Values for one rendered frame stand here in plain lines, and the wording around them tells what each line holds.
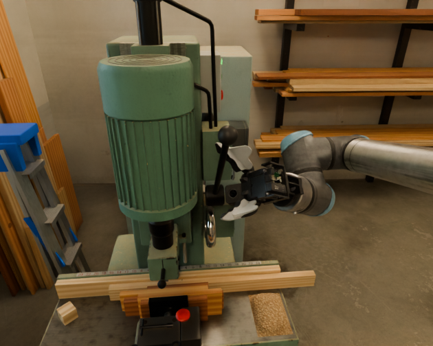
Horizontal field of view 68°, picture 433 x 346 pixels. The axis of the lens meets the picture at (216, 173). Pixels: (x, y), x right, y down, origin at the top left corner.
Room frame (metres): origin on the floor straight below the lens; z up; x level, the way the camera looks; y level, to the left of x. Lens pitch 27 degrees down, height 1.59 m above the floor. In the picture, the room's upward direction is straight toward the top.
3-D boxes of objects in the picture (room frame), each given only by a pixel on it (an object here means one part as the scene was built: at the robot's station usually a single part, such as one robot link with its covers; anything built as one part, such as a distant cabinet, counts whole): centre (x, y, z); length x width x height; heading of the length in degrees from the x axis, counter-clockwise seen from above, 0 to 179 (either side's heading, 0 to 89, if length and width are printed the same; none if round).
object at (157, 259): (0.65, 0.13, 1.03); 0.14 x 0.07 x 0.09; 5
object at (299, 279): (0.64, 0.01, 0.92); 0.55 x 0.02 x 0.04; 95
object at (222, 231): (0.83, -0.01, 1.02); 0.09 x 0.07 x 0.12; 95
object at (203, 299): (0.54, 0.10, 0.94); 0.16 x 0.01 x 0.07; 95
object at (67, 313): (0.55, 0.37, 0.92); 0.03 x 0.03 x 0.03; 47
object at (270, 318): (0.56, -0.13, 0.91); 0.12 x 0.09 x 0.03; 5
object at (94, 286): (0.65, 0.12, 0.93); 0.60 x 0.02 x 0.05; 95
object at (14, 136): (1.24, 0.78, 0.58); 0.27 x 0.25 x 1.16; 94
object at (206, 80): (0.96, 0.02, 1.40); 0.10 x 0.06 x 0.16; 5
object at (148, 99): (0.63, 0.13, 1.35); 0.18 x 0.18 x 0.31
